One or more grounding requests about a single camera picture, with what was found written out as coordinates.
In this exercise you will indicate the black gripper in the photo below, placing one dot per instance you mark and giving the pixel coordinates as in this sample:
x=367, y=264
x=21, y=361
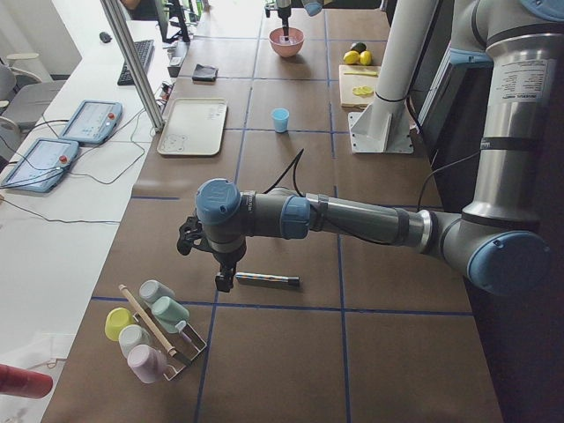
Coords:
x=227, y=258

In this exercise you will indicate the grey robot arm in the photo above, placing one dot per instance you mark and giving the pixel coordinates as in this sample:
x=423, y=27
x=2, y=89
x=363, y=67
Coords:
x=283, y=8
x=493, y=241

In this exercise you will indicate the green cup on rack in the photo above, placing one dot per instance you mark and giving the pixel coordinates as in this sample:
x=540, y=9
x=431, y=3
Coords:
x=168, y=312

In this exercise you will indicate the grey cup on rack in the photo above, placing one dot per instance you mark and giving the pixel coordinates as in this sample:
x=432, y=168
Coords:
x=151, y=290

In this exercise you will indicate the white cup on rack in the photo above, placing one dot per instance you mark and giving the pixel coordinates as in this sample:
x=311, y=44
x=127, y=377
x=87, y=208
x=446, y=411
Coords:
x=132, y=336

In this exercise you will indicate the pink cup on rack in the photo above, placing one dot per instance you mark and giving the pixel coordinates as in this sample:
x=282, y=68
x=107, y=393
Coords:
x=147, y=363

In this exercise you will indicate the yellow cup on rack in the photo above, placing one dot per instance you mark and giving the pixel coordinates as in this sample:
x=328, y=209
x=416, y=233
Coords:
x=116, y=320

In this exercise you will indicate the light blue plastic cup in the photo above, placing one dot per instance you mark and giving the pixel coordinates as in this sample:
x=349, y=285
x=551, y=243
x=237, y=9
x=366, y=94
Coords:
x=280, y=118

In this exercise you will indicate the steel muddler with black tip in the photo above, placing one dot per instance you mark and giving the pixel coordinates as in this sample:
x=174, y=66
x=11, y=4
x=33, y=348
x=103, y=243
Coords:
x=267, y=280

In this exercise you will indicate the wooden stick on rack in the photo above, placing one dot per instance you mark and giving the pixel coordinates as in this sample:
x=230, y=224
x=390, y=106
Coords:
x=151, y=325

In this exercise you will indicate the cream bear serving tray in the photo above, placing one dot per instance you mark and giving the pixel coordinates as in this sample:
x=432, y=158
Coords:
x=194, y=127

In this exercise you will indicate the blue teach pendant far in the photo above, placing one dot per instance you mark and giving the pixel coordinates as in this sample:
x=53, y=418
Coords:
x=93, y=122

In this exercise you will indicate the blue teach pendant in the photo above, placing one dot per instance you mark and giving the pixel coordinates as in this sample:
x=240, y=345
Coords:
x=43, y=166
x=93, y=122

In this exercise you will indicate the folded grey cloth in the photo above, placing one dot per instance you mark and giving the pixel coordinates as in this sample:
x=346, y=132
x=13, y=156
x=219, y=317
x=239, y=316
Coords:
x=204, y=73

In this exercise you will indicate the blue teach pendant near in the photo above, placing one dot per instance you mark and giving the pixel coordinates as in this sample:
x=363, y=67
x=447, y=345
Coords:
x=43, y=166

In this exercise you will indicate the red cylinder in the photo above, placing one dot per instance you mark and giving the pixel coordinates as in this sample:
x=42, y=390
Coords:
x=21, y=382

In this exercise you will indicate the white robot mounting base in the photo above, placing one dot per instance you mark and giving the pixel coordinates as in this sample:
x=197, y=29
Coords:
x=383, y=126

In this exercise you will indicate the lemon slices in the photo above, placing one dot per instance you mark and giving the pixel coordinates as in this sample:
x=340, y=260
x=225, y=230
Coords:
x=363, y=91

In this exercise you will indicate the pink plastic bowl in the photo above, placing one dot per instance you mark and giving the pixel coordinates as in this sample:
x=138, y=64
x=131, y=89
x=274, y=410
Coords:
x=286, y=46

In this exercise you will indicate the yellow plastic knife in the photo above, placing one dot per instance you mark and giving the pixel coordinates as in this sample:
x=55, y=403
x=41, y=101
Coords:
x=374, y=74

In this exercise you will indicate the yellow lemon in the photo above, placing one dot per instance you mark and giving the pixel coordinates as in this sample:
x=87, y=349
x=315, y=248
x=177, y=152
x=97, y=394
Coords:
x=351, y=57
x=365, y=58

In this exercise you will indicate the green avocado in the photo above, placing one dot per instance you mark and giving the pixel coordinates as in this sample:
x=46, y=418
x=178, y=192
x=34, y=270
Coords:
x=359, y=47

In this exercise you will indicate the grey office chair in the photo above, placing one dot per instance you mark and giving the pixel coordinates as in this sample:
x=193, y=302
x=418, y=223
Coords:
x=24, y=96

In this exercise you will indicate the computer mouse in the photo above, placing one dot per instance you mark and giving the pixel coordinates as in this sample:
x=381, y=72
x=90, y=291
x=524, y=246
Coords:
x=105, y=37

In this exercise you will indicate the wire cup rack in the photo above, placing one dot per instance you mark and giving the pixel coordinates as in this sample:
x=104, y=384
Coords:
x=188, y=343

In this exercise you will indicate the aluminium frame post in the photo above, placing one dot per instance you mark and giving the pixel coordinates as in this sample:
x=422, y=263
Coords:
x=121, y=31

